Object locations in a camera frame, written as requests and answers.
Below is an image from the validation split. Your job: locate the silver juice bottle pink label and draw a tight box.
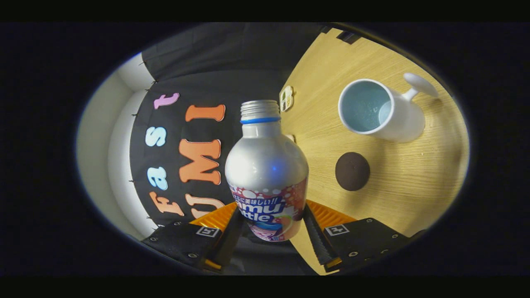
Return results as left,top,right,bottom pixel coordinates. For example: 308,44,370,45
225,100,309,243

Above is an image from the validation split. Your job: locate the black backdrop cloth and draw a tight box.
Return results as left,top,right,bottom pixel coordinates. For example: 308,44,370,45
129,23,332,276

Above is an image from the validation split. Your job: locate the wooden table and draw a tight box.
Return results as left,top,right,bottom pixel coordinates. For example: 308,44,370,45
279,27,470,276

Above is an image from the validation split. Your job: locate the white cup with handle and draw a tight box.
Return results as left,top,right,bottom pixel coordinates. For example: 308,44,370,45
337,73,439,143

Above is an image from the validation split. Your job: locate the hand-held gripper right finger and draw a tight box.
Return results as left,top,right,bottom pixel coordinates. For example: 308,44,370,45
302,199,429,274

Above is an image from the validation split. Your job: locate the dark brown round coaster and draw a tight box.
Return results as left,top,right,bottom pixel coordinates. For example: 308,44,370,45
335,152,371,192

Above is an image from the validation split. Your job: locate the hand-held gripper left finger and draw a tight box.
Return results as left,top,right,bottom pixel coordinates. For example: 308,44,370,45
141,202,245,274

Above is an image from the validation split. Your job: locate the white compartment tray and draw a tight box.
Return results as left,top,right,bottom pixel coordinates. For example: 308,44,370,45
280,85,294,112

